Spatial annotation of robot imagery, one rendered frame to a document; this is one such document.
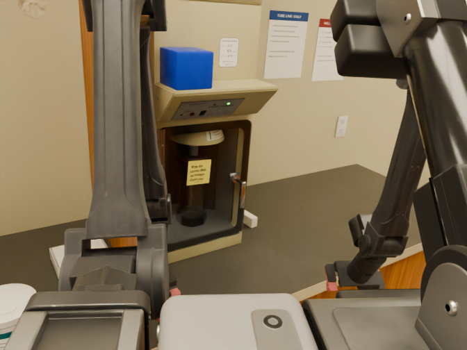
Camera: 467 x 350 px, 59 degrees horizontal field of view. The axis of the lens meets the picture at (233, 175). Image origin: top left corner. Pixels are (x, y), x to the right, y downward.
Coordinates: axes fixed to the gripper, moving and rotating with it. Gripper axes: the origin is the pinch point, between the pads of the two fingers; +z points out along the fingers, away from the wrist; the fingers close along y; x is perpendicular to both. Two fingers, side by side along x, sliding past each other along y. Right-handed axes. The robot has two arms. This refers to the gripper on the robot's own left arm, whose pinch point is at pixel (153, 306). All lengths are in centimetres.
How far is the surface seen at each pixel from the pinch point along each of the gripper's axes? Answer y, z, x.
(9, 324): 11.4, 2.0, 26.4
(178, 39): 32, -52, -22
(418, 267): 3, 31, -115
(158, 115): 29.7, -33.5, -14.9
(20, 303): 15.6, 0.9, 23.6
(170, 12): 32, -59, -19
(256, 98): 23, -38, -41
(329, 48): 72, -46, -120
